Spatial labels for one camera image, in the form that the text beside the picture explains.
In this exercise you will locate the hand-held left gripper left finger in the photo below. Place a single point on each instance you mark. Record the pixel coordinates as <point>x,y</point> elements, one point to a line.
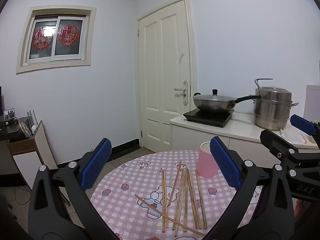
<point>96,165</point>

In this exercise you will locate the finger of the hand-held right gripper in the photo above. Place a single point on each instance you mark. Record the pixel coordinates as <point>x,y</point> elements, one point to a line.
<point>303,125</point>
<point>306,170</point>

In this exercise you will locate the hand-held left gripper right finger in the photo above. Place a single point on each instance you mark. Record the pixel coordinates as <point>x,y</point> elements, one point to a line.
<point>225,165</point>

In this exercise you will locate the pink cup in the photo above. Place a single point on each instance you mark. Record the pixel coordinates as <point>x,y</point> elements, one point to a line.
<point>205,165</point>

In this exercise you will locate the bunch of wooden chopsticks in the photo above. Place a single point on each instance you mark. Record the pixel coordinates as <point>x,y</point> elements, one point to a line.
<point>187,192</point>

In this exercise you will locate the white paper packet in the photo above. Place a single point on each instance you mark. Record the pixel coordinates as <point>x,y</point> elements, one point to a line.
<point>292,136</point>

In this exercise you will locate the white panel board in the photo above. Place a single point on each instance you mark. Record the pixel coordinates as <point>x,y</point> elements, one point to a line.
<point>313,100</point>

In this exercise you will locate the stainless steel steamer pot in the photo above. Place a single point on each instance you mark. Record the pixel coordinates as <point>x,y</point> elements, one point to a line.
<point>271,115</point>

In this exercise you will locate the pink checked bear tablecloth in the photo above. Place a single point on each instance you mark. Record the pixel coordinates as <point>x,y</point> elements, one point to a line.
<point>130,180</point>

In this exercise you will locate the white counter cabinet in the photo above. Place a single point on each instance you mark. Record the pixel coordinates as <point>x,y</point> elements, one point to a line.
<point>190,137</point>

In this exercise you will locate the black induction cooker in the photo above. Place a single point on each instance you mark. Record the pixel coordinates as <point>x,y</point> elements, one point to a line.
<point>207,120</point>

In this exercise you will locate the glass wok lid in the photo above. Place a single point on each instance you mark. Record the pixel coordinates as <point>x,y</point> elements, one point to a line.
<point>215,98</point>

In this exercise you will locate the thin metal rods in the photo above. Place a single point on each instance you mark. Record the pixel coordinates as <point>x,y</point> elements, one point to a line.
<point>32,117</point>

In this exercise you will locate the round glass lid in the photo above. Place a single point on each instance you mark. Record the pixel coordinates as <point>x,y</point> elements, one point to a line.
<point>25,128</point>

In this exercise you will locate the dark wooden desk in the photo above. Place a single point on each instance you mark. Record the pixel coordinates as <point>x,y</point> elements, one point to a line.
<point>15,145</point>

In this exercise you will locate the white panelled door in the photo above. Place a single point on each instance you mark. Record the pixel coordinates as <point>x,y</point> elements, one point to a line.
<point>152,80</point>

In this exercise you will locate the cream framed sliding window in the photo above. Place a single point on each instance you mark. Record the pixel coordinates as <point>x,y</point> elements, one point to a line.
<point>56,66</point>

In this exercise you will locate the white door hook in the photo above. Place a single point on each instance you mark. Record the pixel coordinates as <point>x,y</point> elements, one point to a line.
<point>181,55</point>

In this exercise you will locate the red round window decal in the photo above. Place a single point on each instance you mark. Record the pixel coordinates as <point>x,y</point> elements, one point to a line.
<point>68,35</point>
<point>42,37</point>

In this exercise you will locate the small photo frame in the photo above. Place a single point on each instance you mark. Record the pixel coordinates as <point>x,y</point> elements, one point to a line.
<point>10,114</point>

